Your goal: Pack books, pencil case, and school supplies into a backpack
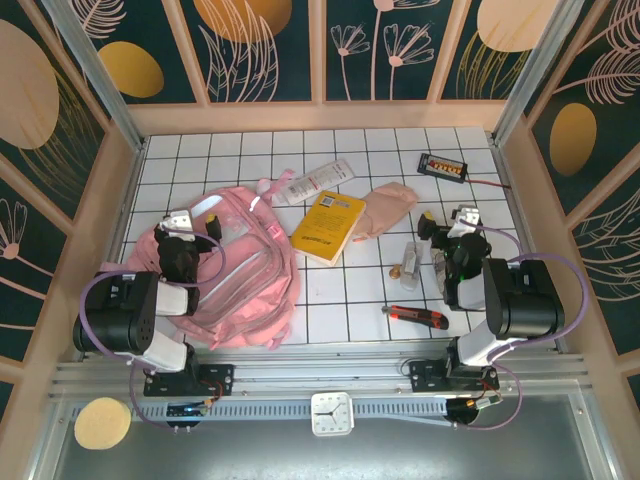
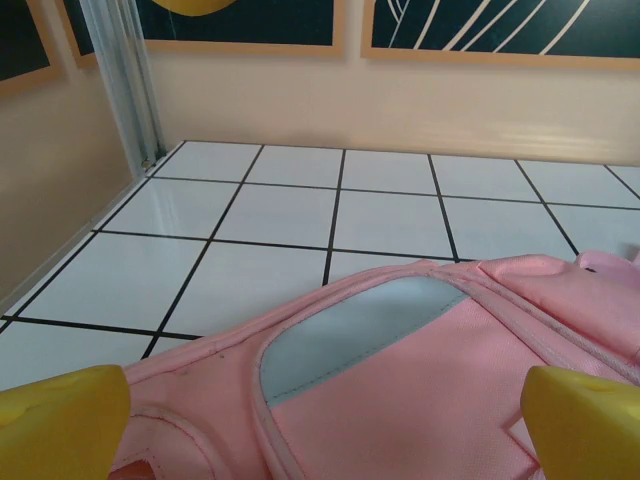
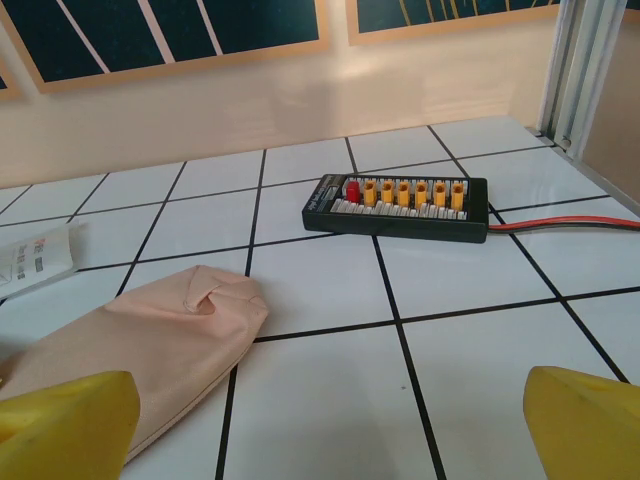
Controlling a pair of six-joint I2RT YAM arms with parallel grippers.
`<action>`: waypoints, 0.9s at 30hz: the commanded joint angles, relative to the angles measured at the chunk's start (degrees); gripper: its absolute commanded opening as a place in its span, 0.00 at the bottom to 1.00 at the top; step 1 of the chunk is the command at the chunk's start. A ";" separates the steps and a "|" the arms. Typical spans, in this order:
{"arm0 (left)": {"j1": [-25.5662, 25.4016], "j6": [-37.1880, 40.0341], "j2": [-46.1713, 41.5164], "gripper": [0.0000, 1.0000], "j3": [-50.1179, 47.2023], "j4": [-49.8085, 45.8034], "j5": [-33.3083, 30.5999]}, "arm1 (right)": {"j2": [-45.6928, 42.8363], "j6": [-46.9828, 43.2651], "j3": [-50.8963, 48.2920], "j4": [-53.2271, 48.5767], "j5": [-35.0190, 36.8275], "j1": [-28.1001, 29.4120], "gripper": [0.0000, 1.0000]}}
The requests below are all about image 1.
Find white patterned item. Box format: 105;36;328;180
430;249;454;296

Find clear plastic bottle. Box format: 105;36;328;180
399;241;425;294

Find beige fabric pencil case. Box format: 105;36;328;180
352;181;420;245

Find pink backpack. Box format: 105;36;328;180
122;169;304;351

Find yellow book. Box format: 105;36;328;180
289;191;368;268

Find white tube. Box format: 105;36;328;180
270;158;357;206

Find black circuit board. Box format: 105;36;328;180
417;152;470;185

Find red black utility knife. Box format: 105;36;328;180
382;303;450;331

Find small controller module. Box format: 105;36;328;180
467;394;504;412
166;399;214;420

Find yellow round sponge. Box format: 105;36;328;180
73;397;132;450

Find white square clock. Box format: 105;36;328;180
310;392;356;438

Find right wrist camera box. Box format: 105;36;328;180
451;204;482;239

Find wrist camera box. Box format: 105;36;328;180
451;204;482;239
159;209;195;236

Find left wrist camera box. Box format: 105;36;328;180
159;209;195;236

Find red wire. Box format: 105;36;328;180
467;175;512;190

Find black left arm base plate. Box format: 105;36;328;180
143;363;235;398

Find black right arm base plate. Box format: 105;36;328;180
408;358;500;394

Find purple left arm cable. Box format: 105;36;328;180
79;233;229;431

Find grey slotted cable duct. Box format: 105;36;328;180
72;397;449;426

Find aluminium table rail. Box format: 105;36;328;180
49;349;594;399

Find aluminium frame post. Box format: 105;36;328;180
39;0;149;154
489;0;596;146

